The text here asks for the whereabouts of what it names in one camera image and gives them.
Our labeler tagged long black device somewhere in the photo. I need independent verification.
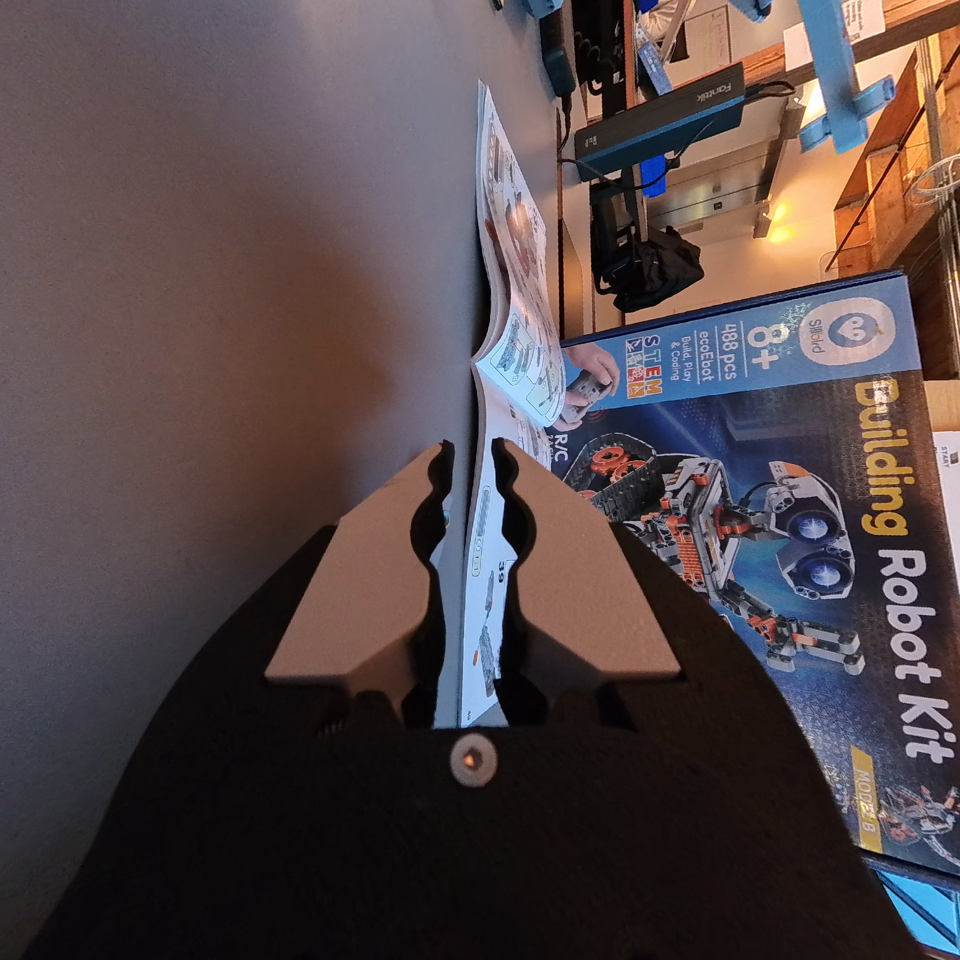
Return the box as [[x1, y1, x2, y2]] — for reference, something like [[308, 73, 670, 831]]
[[573, 62, 749, 183]]

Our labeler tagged light wooden board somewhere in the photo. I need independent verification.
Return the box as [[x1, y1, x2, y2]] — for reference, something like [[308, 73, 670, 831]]
[[921, 378, 960, 436]]

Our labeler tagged grey metal door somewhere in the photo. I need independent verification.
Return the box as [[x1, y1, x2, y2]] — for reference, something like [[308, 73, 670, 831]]
[[645, 138, 785, 226]]

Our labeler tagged wooden post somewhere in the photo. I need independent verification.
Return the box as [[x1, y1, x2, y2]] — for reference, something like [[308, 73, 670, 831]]
[[731, 0, 960, 87]]

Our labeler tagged white printed instruction sheet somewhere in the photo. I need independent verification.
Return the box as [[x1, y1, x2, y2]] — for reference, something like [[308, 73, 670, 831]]
[[930, 431, 960, 579]]

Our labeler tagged black coiled cable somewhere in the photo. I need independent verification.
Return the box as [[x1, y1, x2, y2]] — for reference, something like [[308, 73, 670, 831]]
[[571, 15, 627, 95]]

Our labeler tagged black backpack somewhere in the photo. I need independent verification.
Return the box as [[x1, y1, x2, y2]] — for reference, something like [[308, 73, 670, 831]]
[[591, 223, 706, 315]]

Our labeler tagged grey desk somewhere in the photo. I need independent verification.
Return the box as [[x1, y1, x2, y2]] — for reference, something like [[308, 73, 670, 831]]
[[0, 0, 564, 960]]

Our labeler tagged white instruction booklet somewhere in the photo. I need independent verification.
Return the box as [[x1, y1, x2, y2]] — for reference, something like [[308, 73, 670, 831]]
[[431, 78, 569, 730]]

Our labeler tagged blue plastic stand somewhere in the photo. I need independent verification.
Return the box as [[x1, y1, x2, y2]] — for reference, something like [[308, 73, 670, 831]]
[[795, 0, 897, 156]]

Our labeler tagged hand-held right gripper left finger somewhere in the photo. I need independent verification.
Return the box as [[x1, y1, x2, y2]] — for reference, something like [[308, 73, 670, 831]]
[[264, 439, 457, 710]]

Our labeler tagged blue plastic box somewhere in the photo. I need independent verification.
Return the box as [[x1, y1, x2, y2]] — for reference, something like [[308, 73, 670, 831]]
[[862, 855, 960, 960]]

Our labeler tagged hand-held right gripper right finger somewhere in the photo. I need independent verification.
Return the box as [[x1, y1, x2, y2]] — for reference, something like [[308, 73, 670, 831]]
[[491, 438, 684, 706]]

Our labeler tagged blue robot kit box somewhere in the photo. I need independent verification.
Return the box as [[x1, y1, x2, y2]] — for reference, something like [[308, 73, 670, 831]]
[[551, 271, 960, 879]]

